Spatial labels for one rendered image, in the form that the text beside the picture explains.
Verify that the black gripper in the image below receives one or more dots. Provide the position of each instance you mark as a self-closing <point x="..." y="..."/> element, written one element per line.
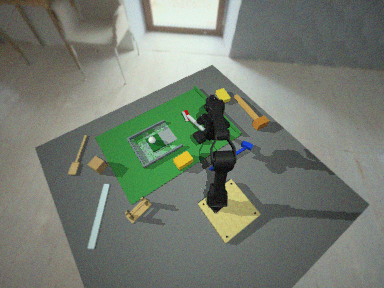
<point x="201" y="137"/>

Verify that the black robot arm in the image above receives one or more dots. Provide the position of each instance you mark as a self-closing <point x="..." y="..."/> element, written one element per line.
<point x="222" y="161"/>

